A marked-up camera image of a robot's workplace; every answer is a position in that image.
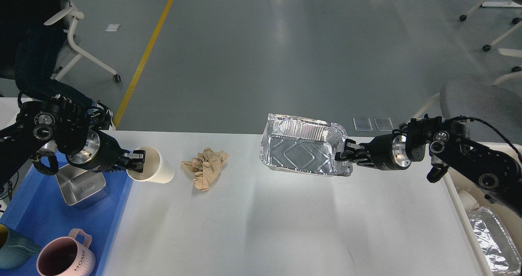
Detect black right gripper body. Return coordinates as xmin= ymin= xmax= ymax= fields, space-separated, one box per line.
xmin=367 ymin=134 xmax=425 ymax=170

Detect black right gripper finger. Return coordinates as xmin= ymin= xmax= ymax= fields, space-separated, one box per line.
xmin=334 ymin=140 xmax=376 ymax=168

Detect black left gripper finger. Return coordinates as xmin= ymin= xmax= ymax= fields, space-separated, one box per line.
xmin=119 ymin=150 xmax=146 ymax=173

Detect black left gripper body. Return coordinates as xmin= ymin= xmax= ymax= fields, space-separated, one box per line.
xmin=66 ymin=130 xmax=130 ymax=172

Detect white paper cup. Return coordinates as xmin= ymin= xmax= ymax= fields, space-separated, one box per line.
xmin=126 ymin=146 xmax=175 ymax=183

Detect stainless steel rectangular pan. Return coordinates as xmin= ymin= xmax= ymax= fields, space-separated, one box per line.
xmin=56 ymin=164 xmax=110 ymax=209

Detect aluminium foil tray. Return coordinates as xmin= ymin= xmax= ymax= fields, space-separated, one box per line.
xmin=260 ymin=114 xmax=352 ymax=177

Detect beige cloth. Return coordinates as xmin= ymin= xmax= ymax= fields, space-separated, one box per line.
xmin=181 ymin=148 xmax=230 ymax=191

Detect pink ribbed mug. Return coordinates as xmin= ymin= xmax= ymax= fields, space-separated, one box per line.
xmin=36 ymin=228 xmax=96 ymax=276

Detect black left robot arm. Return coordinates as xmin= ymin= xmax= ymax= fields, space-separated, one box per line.
xmin=0 ymin=95 xmax=146 ymax=184

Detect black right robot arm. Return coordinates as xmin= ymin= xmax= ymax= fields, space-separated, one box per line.
xmin=334 ymin=115 xmax=522 ymax=216

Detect clear floor plate right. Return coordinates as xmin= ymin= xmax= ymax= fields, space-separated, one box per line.
xmin=374 ymin=117 xmax=394 ymax=131

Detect clear floor plate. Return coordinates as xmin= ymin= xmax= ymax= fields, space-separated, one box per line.
xmin=352 ymin=117 xmax=373 ymax=132
xmin=374 ymin=117 xmax=394 ymax=131

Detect clear floor plate left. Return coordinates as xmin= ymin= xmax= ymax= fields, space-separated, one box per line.
xmin=352 ymin=117 xmax=373 ymax=132

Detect blue plastic tray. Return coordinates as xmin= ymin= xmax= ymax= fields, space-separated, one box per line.
xmin=1 ymin=166 xmax=133 ymax=276

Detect white plastic bin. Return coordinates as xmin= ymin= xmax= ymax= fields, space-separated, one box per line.
xmin=442 ymin=168 xmax=522 ymax=276

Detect white side table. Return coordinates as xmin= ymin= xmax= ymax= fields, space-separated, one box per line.
xmin=0 ymin=97 xmax=20 ymax=130

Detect white chair under person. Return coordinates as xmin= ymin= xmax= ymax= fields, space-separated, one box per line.
xmin=44 ymin=0 xmax=121 ymax=83

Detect grey office chair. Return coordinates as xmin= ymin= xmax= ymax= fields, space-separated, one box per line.
xmin=412 ymin=79 xmax=522 ymax=144

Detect white paper scrap on floor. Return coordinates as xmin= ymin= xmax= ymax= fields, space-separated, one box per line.
xmin=105 ymin=24 xmax=121 ymax=32

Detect teal ceramic cup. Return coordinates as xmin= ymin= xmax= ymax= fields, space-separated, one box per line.
xmin=0 ymin=224 xmax=41 ymax=270

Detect foil tray in bin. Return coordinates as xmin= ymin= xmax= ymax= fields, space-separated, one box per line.
xmin=467 ymin=207 xmax=521 ymax=276

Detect seated person in black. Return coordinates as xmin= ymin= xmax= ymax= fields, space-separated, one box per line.
xmin=0 ymin=0 xmax=115 ymax=130

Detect white chair legs with castors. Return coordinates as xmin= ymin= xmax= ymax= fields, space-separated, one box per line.
xmin=456 ymin=0 xmax=521 ymax=60

